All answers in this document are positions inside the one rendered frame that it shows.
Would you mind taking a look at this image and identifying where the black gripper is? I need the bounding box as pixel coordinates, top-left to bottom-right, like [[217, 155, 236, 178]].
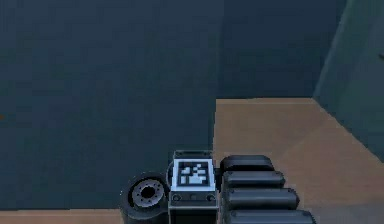
[[119, 171, 172, 224]]

